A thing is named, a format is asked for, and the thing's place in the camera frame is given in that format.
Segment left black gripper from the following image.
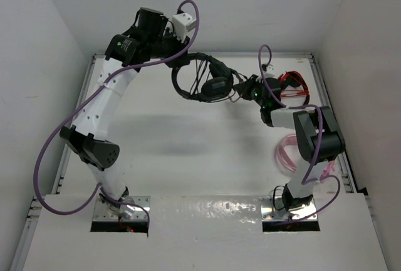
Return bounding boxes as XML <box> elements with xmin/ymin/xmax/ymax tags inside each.
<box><xmin>146</xmin><ymin>26</ymin><xmax>188</xmax><ymax>70</ymax></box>

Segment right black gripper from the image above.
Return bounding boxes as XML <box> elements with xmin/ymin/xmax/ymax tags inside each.
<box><xmin>236</xmin><ymin>74</ymin><xmax>268</xmax><ymax>108</ymax></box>

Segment black headset with cable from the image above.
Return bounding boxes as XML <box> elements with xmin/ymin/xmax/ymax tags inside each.
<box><xmin>171</xmin><ymin>52</ymin><xmax>247</xmax><ymax>103</ymax></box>

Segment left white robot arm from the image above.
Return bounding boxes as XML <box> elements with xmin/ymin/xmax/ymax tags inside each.
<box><xmin>60</xmin><ymin>8</ymin><xmax>199</xmax><ymax>206</ymax></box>

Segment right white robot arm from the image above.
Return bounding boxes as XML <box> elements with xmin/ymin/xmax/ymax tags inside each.
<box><xmin>233</xmin><ymin>75</ymin><xmax>345</xmax><ymax>211</ymax></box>

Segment red headphones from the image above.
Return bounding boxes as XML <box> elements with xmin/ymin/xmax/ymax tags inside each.
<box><xmin>278</xmin><ymin>71</ymin><xmax>310</xmax><ymax>105</ymax></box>

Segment pink headphones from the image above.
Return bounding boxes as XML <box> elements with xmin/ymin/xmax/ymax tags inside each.
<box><xmin>274</xmin><ymin>133</ymin><xmax>338</xmax><ymax>186</ymax></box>

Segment white front cover board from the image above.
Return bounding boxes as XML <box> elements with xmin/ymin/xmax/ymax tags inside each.
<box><xmin>24</xmin><ymin>194</ymin><xmax>387</xmax><ymax>270</ymax></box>

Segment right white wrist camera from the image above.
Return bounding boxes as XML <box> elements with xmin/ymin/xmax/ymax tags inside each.
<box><xmin>262</xmin><ymin>64</ymin><xmax>277</xmax><ymax>79</ymax></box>

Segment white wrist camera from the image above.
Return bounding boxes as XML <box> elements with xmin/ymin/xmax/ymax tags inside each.
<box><xmin>170</xmin><ymin>13</ymin><xmax>197</xmax><ymax>42</ymax></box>
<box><xmin>262</xmin><ymin>64</ymin><xmax>277</xmax><ymax>79</ymax></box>

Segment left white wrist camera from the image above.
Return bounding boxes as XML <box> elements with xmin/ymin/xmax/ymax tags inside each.
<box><xmin>170</xmin><ymin>13</ymin><xmax>197</xmax><ymax>42</ymax></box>

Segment aluminium table frame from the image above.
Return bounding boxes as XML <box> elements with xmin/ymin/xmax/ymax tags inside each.
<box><xmin>24</xmin><ymin>50</ymin><xmax>387</xmax><ymax>270</ymax></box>

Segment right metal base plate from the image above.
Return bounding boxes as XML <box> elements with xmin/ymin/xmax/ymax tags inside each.
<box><xmin>259</xmin><ymin>196</ymin><xmax>318</xmax><ymax>224</ymax></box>

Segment metal base plate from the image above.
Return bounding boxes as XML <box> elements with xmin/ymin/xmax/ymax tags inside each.
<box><xmin>92</xmin><ymin>196</ymin><xmax>150</xmax><ymax>222</ymax></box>
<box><xmin>259</xmin><ymin>196</ymin><xmax>318</xmax><ymax>224</ymax></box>

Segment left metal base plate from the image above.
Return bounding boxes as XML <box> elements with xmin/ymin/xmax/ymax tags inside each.
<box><xmin>92</xmin><ymin>196</ymin><xmax>150</xmax><ymax>222</ymax></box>

